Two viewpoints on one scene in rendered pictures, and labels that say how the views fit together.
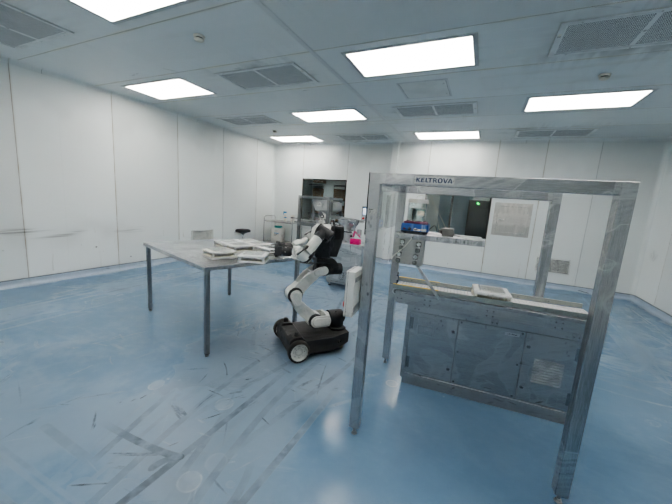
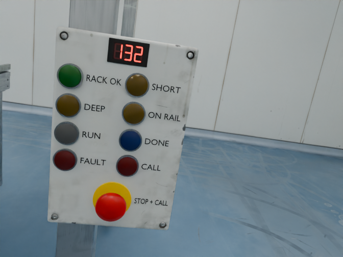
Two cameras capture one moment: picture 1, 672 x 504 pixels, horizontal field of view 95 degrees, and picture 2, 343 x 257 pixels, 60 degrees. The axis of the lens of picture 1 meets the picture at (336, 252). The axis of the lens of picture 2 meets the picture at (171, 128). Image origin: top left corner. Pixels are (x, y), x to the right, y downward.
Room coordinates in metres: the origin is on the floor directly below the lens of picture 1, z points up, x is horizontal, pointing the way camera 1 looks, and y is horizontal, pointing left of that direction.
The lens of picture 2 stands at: (1.84, 0.26, 1.06)
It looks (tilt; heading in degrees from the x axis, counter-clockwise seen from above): 15 degrees down; 242
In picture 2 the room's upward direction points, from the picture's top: 9 degrees clockwise
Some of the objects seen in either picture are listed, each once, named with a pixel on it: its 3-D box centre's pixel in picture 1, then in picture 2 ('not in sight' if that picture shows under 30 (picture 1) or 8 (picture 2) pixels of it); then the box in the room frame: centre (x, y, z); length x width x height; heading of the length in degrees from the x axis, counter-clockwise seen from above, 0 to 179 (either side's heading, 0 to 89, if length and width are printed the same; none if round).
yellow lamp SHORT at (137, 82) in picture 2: not in sight; (137, 85); (1.71, -0.08, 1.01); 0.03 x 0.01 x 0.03; 160
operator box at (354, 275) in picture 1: (354, 291); (120, 133); (1.71, -0.12, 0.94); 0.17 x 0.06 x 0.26; 160
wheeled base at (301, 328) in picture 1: (314, 327); not in sight; (2.89, 0.16, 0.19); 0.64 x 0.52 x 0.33; 115
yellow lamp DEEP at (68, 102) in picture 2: not in sight; (68, 105); (1.79, -0.11, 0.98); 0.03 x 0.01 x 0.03; 160
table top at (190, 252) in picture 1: (221, 250); not in sight; (3.40, 1.29, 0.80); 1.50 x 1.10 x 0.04; 49
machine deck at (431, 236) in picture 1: (439, 237); not in sight; (2.39, -0.79, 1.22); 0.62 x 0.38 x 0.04; 70
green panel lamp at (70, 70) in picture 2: not in sight; (69, 76); (1.79, -0.11, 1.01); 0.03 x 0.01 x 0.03; 160
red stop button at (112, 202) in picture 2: not in sight; (112, 201); (1.73, -0.08, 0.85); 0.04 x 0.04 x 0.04; 70
